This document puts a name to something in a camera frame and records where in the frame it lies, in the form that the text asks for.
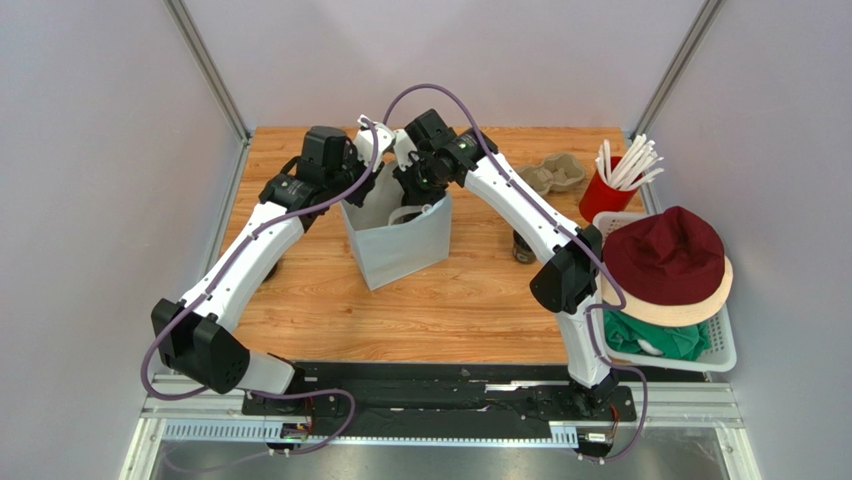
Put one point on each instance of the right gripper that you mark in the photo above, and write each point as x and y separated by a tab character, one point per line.
413	188

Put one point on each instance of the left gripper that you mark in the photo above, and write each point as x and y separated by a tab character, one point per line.
358	198

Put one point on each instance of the white paper bag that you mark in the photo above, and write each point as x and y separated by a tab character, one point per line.
389	240

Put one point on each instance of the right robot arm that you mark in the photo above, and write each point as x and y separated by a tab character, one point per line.
566	284

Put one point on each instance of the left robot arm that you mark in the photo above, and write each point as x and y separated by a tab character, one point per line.
194	336

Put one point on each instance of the black coffee cup right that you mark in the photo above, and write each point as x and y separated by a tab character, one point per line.
521	250

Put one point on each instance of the black coffee cup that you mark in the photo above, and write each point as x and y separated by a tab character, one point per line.
272	271
521	250

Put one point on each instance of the black coffee cup left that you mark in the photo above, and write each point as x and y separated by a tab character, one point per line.
272	271

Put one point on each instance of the bottom pulp cup carrier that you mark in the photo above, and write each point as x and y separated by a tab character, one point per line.
557	173

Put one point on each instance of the red cup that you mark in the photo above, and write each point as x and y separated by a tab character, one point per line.
601	197

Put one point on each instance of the white paper straws bundle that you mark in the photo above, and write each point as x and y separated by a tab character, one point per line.
637	167

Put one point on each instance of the maroon bucket hat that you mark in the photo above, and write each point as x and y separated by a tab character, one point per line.
669	269

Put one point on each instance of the green cloth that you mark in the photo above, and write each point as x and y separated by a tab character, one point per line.
626	334

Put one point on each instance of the white plastic basket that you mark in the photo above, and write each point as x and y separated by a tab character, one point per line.
720	356

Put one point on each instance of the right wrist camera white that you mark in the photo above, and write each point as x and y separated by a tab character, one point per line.
403	147

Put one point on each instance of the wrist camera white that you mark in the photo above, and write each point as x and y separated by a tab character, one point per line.
403	147
372	141

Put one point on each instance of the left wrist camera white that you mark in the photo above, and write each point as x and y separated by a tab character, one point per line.
372	141

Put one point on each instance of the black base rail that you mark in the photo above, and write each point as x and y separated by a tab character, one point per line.
444	400

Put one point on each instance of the left aluminium frame post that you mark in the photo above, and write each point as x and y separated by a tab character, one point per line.
190	32

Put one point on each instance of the aluminium frame post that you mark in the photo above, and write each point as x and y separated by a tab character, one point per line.
190	32
699	28

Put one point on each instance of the right aluminium frame post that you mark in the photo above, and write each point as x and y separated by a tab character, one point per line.
699	28

